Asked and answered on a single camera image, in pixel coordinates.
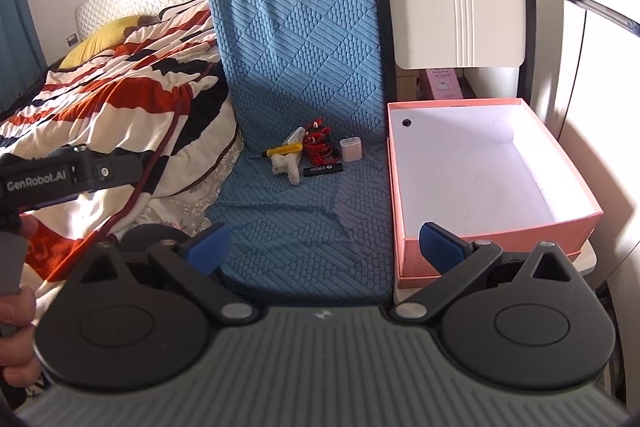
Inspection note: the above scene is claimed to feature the yellow pillow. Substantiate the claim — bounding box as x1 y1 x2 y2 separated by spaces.
59 16 143 68

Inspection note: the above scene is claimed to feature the white fuzzy toy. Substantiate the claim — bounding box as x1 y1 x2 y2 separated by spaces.
270 154 303 184

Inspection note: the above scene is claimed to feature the blue textured mat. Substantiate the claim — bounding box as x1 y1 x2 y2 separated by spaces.
202 0 401 308

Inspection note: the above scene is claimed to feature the white charger plug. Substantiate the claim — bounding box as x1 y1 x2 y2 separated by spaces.
340 136 364 162

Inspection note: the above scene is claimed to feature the red black toy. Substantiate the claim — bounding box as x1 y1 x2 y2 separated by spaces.
301 119 343 165

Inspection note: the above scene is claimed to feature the yellow screwdriver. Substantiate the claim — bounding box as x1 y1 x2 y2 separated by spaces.
249 143 304 159

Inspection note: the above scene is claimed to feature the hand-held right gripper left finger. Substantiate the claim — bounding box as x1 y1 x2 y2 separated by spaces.
75 223 262 327

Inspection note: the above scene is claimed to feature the small pink carton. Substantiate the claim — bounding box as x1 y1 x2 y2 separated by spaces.
425 68 468 102

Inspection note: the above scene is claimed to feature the red white striped blanket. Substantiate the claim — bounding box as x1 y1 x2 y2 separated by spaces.
0 0 246 403

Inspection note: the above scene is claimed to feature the blue curtain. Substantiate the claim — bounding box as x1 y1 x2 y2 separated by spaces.
0 0 48 112

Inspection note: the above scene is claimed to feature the person's left hand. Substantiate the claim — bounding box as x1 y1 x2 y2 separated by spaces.
0 216 40 389

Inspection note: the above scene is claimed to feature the pink cardboard box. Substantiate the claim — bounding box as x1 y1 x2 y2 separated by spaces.
386 97 604 280

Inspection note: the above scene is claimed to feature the black rectangular stick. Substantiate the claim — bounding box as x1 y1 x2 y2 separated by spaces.
302 164 344 178

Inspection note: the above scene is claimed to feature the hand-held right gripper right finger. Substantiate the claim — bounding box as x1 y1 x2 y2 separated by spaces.
390 222 581 327

